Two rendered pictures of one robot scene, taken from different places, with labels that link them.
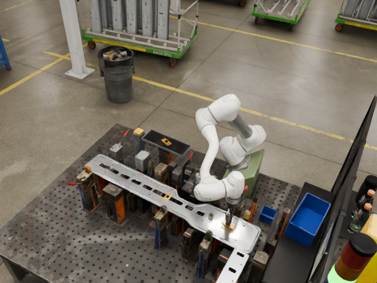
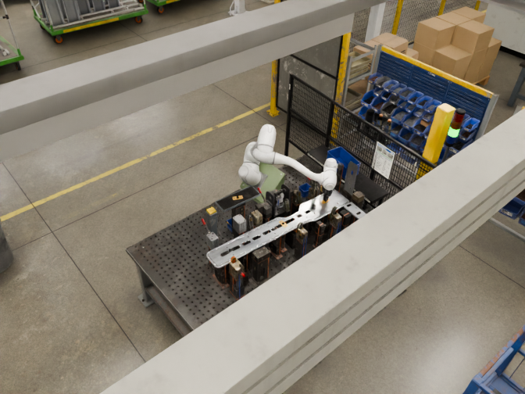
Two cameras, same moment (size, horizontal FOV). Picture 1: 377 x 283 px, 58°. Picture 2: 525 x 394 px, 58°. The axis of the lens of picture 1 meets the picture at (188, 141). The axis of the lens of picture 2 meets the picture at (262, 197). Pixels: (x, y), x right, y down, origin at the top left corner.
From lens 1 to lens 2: 299 cm
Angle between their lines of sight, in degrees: 48
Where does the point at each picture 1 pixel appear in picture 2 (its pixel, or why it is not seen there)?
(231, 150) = (255, 173)
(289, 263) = (365, 186)
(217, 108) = (270, 139)
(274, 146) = (189, 171)
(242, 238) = (337, 199)
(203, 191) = (333, 180)
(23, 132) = not seen: outside the picture
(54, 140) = (23, 356)
